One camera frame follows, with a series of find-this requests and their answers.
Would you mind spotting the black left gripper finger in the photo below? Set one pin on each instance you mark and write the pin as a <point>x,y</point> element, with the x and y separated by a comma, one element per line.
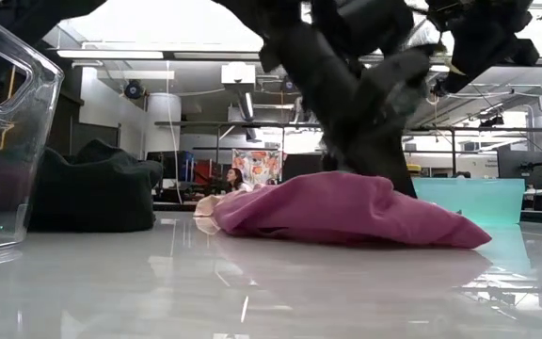
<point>400,176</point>

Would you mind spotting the yellow lidded spice jar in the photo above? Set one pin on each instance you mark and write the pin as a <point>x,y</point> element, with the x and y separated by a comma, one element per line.
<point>414,168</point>

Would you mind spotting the magenta cloth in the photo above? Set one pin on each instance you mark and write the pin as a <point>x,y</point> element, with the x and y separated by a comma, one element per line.
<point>346,212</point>

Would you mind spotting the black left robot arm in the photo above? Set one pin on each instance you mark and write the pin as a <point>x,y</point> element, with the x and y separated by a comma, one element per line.
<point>40,14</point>

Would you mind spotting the black monitor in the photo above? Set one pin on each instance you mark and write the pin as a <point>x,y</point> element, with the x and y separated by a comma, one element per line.
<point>520,167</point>
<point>302,168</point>

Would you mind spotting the teal plastic bin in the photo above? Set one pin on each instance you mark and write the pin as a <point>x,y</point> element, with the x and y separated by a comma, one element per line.
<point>473,200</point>

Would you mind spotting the floral poster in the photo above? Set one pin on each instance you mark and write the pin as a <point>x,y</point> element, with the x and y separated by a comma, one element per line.
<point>261,165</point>

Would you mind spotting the white ceiling box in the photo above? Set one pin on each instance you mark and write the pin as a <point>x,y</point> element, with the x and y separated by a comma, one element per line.
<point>238,73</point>

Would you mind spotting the person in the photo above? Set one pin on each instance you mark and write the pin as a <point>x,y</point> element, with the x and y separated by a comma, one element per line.
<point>238,181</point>

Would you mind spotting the beige cloth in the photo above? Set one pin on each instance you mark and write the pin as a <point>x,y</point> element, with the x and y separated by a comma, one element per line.
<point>207,207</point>

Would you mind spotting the white column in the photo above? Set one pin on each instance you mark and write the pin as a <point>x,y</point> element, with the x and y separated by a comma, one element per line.
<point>163,122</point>

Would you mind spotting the long ceiling light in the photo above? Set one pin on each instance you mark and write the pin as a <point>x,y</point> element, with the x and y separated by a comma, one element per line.
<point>111,54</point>

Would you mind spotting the black cloth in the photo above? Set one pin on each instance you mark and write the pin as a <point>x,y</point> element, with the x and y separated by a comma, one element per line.
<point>97,193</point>

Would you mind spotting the clear plastic bin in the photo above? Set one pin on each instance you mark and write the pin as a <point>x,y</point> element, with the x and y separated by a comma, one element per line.
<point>21,155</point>

